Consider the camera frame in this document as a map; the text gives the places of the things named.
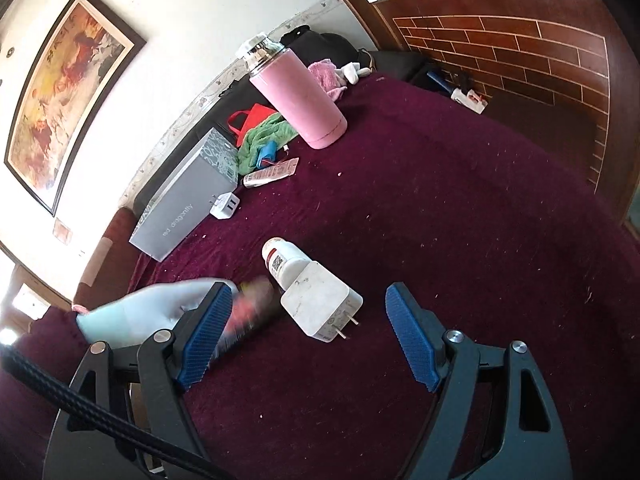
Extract pink toothpaste tube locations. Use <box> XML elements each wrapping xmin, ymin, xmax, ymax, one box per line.
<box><xmin>243</xmin><ymin>157</ymin><xmax>299</xmax><ymax>188</ymax></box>

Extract left white gloved hand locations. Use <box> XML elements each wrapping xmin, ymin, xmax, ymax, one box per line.
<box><xmin>76</xmin><ymin>278</ymin><xmax>239</xmax><ymax>349</ymax></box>

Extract white red label pill bottle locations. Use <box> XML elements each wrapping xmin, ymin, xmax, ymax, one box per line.
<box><xmin>262</xmin><ymin>237</ymin><xmax>311</xmax><ymax>290</ymax></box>

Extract green cloth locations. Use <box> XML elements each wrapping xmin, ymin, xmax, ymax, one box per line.
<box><xmin>238</xmin><ymin>113</ymin><xmax>298</xmax><ymax>177</ymax></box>

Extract black braided cable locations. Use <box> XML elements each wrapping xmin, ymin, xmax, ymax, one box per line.
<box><xmin>0</xmin><ymin>341</ymin><xmax>237</xmax><ymax>480</ymax></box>

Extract framed wall painting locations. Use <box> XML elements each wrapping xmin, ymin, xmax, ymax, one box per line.
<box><xmin>3</xmin><ymin>0</ymin><xmax>145</xmax><ymax>214</ymax></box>

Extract white wall charger plug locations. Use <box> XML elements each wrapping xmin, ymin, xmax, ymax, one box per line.
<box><xmin>281</xmin><ymin>261</ymin><xmax>363</xmax><ymax>342</ymax></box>

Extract pink thermos bottle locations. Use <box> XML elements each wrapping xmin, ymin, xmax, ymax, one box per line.
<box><xmin>240</xmin><ymin>34</ymin><xmax>347</xmax><ymax>150</ymax></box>

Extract pink cloth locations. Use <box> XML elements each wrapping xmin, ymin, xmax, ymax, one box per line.
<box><xmin>308</xmin><ymin>58</ymin><xmax>348</xmax><ymax>102</ymax></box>

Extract maroon bed blanket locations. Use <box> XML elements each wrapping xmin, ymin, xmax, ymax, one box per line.
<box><xmin>0</xmin><ymin>71</ymin><xmax>640</xmax><ymax>480</ymax></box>

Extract black headboard cushion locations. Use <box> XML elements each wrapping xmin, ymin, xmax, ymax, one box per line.
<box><xmin>130</xmin><ymin>25</ymin><xmax>427</xmax><ymax>216</ymax></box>

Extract grey long box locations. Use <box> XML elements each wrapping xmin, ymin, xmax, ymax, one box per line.
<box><xmin>129</xmin><ymin>128</ymin><xmax>239</xmax><ymax>262</ymax></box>

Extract small white multiport charger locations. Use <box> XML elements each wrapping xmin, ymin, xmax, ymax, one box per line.
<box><xmin>209</xmin><ymin>192</ymin><xmax>240</xmax><ymax>220</ymax></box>

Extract clear case red contents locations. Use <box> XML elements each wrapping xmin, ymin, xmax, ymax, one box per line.
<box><xmin>212</xmin><ymin>276</ymin><xmax>281</xmax><ymax>361</ymax></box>

